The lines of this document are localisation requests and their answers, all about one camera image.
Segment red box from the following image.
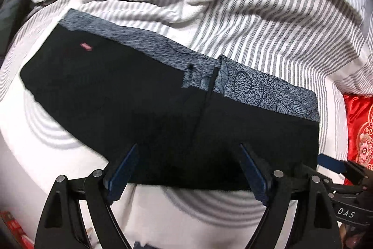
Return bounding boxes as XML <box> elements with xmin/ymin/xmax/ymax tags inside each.
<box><xmin>0</xmin><ymin>209</ymin><xmax>35</xmax><ymax>249</ymax></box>

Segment white mattress with grey rings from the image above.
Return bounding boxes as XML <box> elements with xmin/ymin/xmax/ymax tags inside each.
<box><xmin>0</xmin><ymin>0</ymin><xmax>350</xmax><ymax>249</ymax></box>

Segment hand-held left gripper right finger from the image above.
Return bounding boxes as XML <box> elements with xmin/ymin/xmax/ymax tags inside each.
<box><xmin>239</xmin><ymin>144</ymin><xmax>341</xmax><ymax>249</ymax></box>

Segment red embroidered cushion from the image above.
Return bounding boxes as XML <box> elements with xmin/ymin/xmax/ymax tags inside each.
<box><xmin>342</xmin><ymin>93</ymin><xmax>373</xmax><ymax>186</ymax></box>

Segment grey jacket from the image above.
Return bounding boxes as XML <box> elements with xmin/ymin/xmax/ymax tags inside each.
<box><xmin>0</xmin><ymin>0</ymin><xmax>31</xmax><ymax>55</ymax></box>

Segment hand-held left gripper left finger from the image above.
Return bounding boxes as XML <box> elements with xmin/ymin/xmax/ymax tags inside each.
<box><xmin>34</xmin><ymin>144</ymin><xmax>140</xmax><ymax>249</ymax></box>

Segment black pants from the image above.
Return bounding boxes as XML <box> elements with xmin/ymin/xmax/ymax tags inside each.
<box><xmin>20</xmin><ymin>24</ymin><xmax>320</xmax><ymax>192</ymax></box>

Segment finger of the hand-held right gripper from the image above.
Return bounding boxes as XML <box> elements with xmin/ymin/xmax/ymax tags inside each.
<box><xmin>317</xmin><ymin>153</ymin><xmax>367</xmax><ymax>189</ymax></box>

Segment grey striped white blanket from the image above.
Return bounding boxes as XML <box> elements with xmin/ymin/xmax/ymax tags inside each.
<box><xmin>25</xmin><ymin>0</ymin><xmax>373</xmax><ymax>99</ymax></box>

